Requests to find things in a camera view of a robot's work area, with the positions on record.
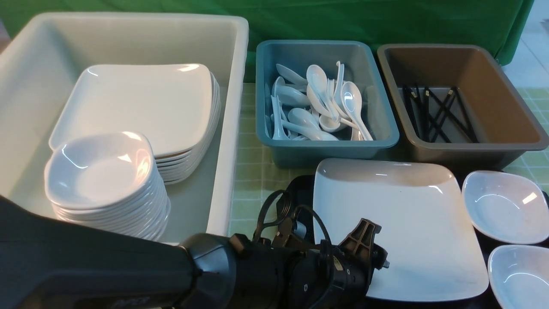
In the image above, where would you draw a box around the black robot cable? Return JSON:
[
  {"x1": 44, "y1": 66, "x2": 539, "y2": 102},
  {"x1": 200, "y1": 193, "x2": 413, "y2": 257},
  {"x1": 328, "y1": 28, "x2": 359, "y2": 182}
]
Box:
[{"x1": 252, "y1": 190, "x2": 332, "y2": 258}]

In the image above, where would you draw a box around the brown plastic chopstick bin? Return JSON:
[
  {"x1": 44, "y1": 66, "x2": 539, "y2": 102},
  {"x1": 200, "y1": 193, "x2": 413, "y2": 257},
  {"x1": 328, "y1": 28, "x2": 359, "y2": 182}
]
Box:
[{"x1": 377, "y1": 44, "x2": 548, "y2": 172}]

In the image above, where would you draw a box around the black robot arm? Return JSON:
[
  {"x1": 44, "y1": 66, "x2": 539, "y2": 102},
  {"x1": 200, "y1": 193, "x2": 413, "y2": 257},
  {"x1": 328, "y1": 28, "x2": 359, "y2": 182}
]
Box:
[{"x1": 1, "y1": 197, "x2": 390, "y2": 309}]

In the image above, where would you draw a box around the white small bowl on tray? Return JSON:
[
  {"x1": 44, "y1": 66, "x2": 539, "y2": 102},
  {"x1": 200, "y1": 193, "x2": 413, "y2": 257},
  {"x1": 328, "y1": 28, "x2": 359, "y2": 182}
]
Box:
[{"x1": 462, "y1": 170, "x2": 549, "y2": 245}]

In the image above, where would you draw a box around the green backdrop cloth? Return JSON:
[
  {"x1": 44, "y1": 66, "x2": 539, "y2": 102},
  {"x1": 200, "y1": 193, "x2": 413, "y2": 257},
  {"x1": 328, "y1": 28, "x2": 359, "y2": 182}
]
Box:
[{"x1": 0, "y1": 0, "x2": 534, "y2": 82}]

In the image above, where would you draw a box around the green checkered tablecloth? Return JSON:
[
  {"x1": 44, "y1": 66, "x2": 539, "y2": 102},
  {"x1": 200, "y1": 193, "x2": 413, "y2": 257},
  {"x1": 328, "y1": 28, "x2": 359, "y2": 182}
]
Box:
[{"x1": 228, "y1": 83, "x2": 549, "y2": 237}]

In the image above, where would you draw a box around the white soup spoon front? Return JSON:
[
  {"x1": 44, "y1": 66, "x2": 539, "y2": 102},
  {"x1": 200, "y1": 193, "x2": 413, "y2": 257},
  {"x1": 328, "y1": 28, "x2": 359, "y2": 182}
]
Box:
[{"x1": 281, "y1": 108, "x2": 339, "y2": 141}]

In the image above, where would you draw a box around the white small bowl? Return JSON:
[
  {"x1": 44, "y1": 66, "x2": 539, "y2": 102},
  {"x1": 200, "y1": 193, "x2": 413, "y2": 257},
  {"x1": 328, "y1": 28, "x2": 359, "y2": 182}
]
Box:
[
  {"x1": 462, "y1": 170, "x2": 549, "y2": 245},
  {"x1": 487, "y1": 245, "x2": 549, "y2": 309},
  {"x1": 44, "y1": 131, "x2": 158, "y2": 210}
]

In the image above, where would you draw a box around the stack of white square plates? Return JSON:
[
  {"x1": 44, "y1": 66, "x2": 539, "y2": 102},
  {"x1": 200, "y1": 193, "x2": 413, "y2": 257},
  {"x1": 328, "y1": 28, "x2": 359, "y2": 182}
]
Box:
[{"x1": 48, "y1": 64, "x2": 222, "y2": 185}]

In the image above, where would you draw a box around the large white plastic tub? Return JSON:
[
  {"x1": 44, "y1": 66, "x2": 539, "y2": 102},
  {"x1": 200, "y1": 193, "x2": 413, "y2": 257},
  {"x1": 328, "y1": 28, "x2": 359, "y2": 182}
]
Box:
[{"x1": 0, "y1": 12, "x2": 249, "y2": 244}]

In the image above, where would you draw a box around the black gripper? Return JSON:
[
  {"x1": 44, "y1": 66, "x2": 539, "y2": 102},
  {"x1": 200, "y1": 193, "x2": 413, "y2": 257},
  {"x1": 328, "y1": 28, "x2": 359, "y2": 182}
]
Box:
[{"x1": 274, "y1": 218, "x2": 389, "y2": 309}]

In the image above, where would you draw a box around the black chopstick crossing diagonal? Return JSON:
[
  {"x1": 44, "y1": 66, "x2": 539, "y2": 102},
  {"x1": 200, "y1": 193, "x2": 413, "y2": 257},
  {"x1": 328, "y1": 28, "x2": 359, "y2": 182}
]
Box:
[{"x1": 423, "y1": 86, "x2": 479, "y2": 143}]

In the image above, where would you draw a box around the black chopstick gold band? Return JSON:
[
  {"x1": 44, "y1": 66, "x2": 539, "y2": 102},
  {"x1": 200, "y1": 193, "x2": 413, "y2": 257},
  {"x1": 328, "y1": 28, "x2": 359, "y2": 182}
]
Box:
[{"x1": 402, "y1": 85, "x2": 420, "y2": 138}]

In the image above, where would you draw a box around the white square rice plate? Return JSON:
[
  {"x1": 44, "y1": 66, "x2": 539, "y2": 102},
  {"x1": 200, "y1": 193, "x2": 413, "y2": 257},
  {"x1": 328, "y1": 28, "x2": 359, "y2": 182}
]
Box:
[{"x1": 313, "y1": 158, "x2": 489, "y2": 303}]

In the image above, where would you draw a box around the white ceramic soup spoon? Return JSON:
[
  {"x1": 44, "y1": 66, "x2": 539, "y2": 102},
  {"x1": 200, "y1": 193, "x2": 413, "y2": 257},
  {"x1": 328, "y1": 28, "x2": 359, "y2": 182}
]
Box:
[{"x1": 341, "y1": 82, "x2": 373, "y2": 141}]

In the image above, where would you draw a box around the top stacked white square plate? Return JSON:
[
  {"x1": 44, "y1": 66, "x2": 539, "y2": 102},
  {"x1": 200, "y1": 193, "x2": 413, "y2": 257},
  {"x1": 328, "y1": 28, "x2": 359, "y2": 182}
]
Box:
[{"x1": 48, "y1": 64, "x2": 214, "y2": 158}]

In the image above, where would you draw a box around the blue plastic spoon bin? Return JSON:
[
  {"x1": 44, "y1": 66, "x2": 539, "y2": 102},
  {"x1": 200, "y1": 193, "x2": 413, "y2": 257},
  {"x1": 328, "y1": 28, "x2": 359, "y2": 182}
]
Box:
[{"x1": 256, "y1": 40, "x2": 399, "y2": 169}]

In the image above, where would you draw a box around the stack of white small bowls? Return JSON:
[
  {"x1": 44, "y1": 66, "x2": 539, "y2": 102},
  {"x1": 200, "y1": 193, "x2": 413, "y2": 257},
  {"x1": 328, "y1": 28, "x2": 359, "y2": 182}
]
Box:
[{"x1": 44, "y1": 131, "x2": 171, "y2": 242}]

